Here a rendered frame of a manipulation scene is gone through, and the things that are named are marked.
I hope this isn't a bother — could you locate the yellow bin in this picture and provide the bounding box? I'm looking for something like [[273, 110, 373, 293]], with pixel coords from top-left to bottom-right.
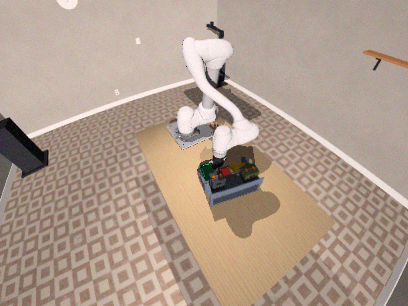
[[229, 162, 246, 173]]

